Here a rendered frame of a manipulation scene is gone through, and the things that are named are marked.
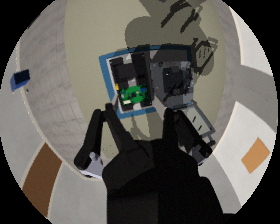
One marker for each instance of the green circuit board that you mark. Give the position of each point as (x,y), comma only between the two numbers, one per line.
(134,94)

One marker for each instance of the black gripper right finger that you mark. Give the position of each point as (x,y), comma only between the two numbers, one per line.
(192,141)

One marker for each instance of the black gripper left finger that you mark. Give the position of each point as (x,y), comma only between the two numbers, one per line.
(88,160)

